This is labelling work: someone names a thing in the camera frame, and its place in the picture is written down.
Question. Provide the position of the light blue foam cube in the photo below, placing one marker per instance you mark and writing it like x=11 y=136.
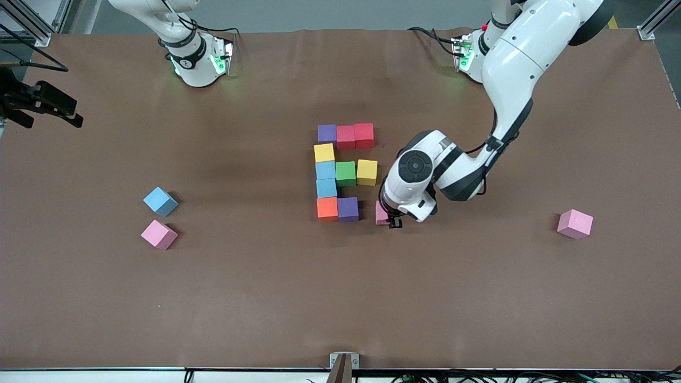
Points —
x=325 y=170
x=158 y=200
x=326 y=188

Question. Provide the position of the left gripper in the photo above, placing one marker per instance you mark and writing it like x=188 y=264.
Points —
x=395 y=220

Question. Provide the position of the orange foam cube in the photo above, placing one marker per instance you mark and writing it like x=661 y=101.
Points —
x=327 y=208

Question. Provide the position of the purple foam cube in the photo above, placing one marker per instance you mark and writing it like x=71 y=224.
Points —
x=326 y=133
x=348 y=208

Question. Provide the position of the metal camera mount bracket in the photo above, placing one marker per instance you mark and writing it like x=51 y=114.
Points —
x=344 y=367

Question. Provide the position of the red foam cube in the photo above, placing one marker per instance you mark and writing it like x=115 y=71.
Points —
x=364 y=135
x=346 y=137

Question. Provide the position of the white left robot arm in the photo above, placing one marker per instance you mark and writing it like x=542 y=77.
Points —
x=521 y=58

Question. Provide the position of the yellow foam cube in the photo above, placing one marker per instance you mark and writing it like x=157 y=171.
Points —
x=367 y=172
x=324 y=152

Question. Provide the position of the aluminium frame profile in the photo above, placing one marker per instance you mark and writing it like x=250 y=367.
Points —
x=40 y=36
x=645 y=33

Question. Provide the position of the brown table mat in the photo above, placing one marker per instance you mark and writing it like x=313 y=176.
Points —
x=340 y=308

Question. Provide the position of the pink foam cube with dots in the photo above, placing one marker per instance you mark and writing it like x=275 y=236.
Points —
x=574 y=223

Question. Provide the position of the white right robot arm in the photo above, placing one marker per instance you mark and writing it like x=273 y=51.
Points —
x=194 y=69

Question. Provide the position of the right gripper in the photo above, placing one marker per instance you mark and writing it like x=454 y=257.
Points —
x=16 y=97

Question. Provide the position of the green foam cube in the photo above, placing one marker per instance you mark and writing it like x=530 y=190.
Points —
x=346 y=173

